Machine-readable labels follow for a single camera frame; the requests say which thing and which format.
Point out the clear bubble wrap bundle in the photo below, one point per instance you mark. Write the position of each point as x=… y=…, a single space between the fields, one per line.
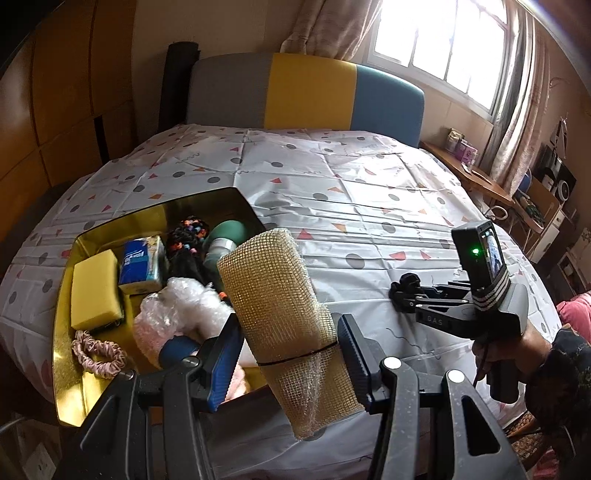
x=184 y=309

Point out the patterned white bed sheet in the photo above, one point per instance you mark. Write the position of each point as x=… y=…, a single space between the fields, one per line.
x=369 y=184

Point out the wooden wardrobe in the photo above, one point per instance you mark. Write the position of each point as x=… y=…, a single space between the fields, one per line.
x=60 y=92

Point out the pink scrunchie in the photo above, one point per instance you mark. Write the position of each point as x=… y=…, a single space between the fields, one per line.
x=111 y=369

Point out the beige mesh sponge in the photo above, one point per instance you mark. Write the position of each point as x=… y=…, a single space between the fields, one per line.
x=277 y=295

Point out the black speaker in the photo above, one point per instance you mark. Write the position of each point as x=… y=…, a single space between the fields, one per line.
x=556 y=173

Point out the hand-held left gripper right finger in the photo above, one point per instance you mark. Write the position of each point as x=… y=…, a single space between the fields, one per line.
x=355 y=355

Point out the pink cloth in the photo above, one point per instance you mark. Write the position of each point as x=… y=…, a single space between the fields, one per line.
x=575 y=314

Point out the beige striped curtain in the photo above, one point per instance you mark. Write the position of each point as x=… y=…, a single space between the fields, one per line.
x=517 y=92

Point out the yellow sponge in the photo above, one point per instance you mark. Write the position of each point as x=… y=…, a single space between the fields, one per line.
x=94 y=290

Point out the grey yellow blue headboard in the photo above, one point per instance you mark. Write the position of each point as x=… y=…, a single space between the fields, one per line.
x=314 y=92

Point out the purple box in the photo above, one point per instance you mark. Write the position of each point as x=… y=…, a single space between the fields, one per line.
x=466 y=151

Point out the beige patterned curtain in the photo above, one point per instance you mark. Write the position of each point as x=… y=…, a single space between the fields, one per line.
x=332 y=27

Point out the dark blue soft roll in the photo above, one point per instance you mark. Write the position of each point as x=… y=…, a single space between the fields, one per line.
x=178 y=350

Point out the gold metal tin box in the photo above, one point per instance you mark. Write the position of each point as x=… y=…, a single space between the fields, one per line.
x=152 y=221

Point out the blue tissue packet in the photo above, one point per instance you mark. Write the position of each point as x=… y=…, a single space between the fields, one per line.
x=138 y=265

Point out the cardboard box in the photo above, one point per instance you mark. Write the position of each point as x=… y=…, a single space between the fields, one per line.
x=540 y=203

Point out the small jar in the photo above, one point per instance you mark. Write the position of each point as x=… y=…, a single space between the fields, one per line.
x=453 y=139

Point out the black rolled mat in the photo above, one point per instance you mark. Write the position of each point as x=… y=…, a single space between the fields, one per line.
x=178 y=87

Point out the black braided beaded wig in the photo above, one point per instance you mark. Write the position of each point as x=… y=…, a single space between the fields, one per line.
x=184 y=263

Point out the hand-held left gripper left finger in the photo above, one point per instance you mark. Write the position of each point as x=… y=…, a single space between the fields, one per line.
x=226 y=364

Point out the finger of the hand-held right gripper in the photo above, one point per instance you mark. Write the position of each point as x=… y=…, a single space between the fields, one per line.
x=455 y=286
x=406 y=295

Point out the person's right hand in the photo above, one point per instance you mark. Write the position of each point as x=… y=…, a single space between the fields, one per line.
x=526 y=355

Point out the green cap bottle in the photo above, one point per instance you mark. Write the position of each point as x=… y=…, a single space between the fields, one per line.
x=226 y=235

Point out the window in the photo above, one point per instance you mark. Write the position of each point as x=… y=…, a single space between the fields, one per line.
x=438 y=41

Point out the white drawer cabinet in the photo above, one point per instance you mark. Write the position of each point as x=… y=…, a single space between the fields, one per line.
x=549 y=235

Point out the wooden side shelf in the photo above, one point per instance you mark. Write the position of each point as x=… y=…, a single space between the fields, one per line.
x=466 y=173

